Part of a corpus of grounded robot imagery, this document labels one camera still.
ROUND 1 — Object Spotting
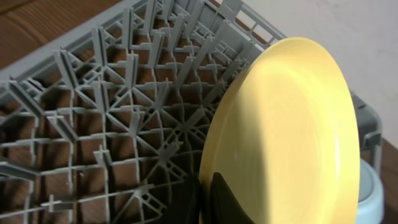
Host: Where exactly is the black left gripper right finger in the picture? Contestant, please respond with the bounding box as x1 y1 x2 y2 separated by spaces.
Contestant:
210 172 254 224

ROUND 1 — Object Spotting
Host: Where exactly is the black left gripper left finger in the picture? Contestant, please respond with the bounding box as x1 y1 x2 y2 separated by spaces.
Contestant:
161 174 201 224

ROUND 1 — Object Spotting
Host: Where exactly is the yellow plate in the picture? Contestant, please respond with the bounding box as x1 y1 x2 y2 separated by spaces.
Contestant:
199 37 360 223

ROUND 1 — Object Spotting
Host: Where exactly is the light blue bowl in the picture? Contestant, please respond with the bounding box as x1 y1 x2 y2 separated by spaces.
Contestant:
356 159 384 224

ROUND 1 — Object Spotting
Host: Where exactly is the grey dishwasher rack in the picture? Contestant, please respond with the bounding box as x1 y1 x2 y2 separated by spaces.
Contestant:
1 1 381 223

